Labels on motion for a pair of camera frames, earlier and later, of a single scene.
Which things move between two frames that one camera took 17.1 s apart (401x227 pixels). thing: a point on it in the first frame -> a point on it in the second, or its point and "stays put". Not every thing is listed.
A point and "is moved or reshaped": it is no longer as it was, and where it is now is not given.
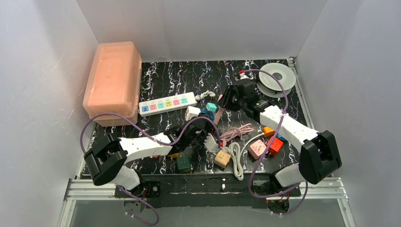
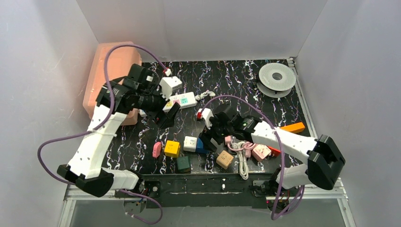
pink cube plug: [256, 148] stays put
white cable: [234, 150] is moved or reshaped
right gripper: [231, 96] -> [212, 134]
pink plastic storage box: [112, 82] stays put
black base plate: [204, 190] stays put
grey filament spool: [268, 86] stays put
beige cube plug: [222, 158] stays put
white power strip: [164, 104] stays put
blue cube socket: [211, 114] is moved or reshaped
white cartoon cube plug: [191, 112] is moved or reshaped
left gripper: [204, 135] -> [163, 109]
